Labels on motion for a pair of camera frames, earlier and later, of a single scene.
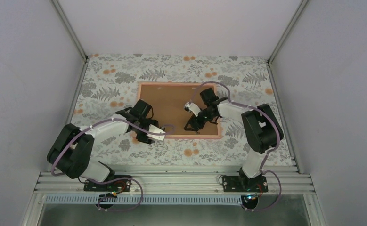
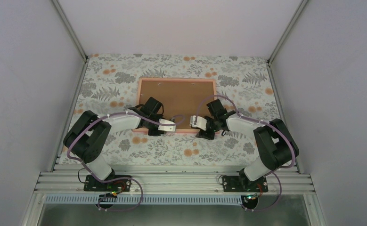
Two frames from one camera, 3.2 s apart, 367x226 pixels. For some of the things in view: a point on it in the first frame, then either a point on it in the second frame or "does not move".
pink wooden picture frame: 218,136 to 178,131
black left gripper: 143,139 to 151,133
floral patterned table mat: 109,87 does not move
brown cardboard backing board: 168,102 does not move
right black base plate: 242,184 does not move
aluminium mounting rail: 175,183 does not move
